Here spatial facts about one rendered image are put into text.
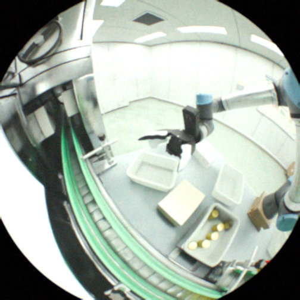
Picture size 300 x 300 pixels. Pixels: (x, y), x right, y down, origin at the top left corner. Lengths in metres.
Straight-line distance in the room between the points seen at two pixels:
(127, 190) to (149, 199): 0.12
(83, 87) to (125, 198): 0.55
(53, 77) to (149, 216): 0.72
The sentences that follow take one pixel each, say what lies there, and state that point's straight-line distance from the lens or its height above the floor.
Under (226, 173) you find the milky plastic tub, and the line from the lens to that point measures 0.68.
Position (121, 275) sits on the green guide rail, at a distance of 0.27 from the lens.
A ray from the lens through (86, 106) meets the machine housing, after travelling 0.54.
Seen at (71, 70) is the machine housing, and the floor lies 1.29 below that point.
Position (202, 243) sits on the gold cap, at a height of 0.81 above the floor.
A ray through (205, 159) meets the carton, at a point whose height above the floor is 0.80.
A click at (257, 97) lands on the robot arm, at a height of 1.22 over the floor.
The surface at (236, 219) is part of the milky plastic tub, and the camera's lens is 0.50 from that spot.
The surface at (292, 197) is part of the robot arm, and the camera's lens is 0.48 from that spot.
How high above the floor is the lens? 1.19
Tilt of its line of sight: 43 degrees down
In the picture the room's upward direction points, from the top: straight up
